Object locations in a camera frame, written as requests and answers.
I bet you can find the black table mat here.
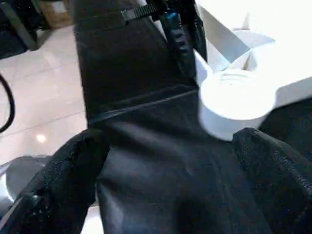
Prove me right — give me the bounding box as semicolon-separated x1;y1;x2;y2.
73;0;312;234

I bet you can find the silver robot hip and leg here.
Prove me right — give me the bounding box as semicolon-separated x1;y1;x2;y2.
0;156;51;204

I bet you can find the brown cardboard box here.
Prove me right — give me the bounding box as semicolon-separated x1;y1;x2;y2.
39;0;74;30

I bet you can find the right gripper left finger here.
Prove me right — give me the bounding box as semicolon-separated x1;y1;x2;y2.
14;128;111;234

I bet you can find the black cable tie strap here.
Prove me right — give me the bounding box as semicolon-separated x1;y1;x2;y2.
120;4;167;25

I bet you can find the thick black cable loop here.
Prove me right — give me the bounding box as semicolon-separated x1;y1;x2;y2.
0;73;16;134

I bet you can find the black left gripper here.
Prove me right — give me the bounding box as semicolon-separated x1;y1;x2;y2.
146;0;208;79

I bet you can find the white plastic table top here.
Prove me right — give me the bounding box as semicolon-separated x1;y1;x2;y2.
194;0;312;142

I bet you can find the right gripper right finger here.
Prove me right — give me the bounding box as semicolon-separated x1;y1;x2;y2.
232;127;312;234

